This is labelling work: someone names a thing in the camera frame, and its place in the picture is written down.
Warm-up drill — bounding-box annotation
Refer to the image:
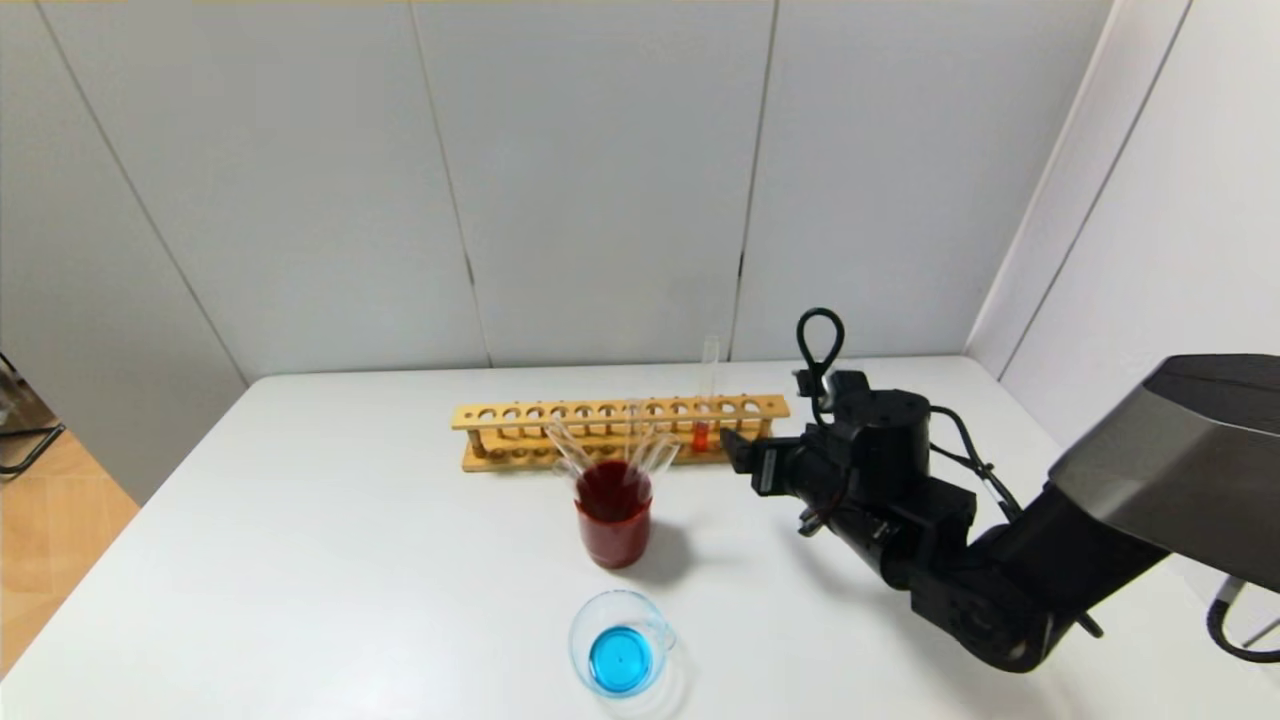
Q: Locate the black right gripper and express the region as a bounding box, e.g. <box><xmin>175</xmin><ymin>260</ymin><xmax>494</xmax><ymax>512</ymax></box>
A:
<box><xmin>719</xmin><ymin>426</ymin><xmax>846</xmax><ymax>520</ymax></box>

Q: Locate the test tube with red pigment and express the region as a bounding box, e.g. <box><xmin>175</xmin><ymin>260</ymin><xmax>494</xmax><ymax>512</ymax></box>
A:
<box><xmin>691</xmin><ymin>335</ymin><xmax>722</xmax><ymax>454</ymax></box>

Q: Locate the wooden test tube rack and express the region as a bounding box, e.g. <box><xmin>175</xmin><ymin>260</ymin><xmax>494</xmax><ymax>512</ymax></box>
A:
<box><xmin>450</xmin><ymin>394</ymin><xmax>792</xmax><ymax>474</ymax></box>

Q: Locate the red cup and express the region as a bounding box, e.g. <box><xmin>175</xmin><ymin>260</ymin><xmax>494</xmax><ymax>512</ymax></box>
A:
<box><xmin>573</xmin><ymin>460</ymin><xmax>655</xmax><ymax>572</ymax></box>

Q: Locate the clear glass dish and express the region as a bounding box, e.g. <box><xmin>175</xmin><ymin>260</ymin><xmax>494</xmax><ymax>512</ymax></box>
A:
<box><xmin>567</xmin><ymin>589</ymin><xmax>692</xmax><ymax>720</ymax></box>

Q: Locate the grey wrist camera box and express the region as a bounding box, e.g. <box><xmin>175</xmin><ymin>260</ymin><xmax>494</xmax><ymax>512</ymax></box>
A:
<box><xmin>793</xmin><ymin>368</ymin><xmax>871</xmax><ymax>411</ymax></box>

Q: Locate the black looped camera cable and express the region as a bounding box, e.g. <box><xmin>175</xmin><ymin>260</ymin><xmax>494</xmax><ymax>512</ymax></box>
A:
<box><xmin>796</xmin><ymin>307</ymin><xmax>847</xmax><ymax>403</ymax></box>

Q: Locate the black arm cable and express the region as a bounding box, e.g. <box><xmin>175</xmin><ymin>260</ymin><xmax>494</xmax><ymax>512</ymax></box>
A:
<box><xmin>928</xmin><ymin>404</ymin><xmax>1025</xmax><ymax>523</ymax></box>

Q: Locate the black chair frame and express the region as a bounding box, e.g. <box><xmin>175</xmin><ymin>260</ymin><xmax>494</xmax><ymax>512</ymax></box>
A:
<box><xmin>0</xmin><ymin>352</ymin><xmax>67</xmax><ymax>477</ymax></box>

